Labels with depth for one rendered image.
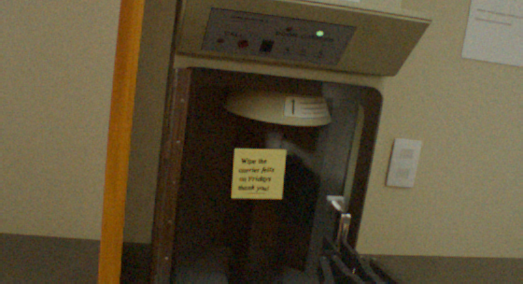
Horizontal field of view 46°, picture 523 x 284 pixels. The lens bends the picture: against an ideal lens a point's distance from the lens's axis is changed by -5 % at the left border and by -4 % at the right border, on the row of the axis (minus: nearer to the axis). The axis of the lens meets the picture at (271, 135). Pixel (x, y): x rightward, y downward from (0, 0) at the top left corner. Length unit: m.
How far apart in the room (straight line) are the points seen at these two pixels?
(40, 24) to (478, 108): 1.00
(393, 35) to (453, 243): 0.88
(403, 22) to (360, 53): 0.08
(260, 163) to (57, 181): 0.59
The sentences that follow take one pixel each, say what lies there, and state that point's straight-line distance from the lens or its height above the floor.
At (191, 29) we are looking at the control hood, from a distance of 0.83.
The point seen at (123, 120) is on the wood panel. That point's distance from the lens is 0.81.
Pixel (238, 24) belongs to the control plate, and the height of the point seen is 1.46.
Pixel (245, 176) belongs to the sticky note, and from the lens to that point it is 0.93.
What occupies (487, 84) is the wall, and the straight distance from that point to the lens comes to 1.55.
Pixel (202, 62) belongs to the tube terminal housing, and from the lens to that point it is 0.89.
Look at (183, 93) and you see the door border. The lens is 0.89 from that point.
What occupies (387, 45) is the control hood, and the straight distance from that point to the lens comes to 0.88.
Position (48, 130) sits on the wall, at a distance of 1.37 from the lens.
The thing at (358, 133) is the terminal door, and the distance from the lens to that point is 0.95.
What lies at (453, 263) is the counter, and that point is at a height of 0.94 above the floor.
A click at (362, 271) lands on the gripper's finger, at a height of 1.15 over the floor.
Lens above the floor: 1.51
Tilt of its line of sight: 13 degrees down
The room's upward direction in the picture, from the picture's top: 8 degrees clockwise
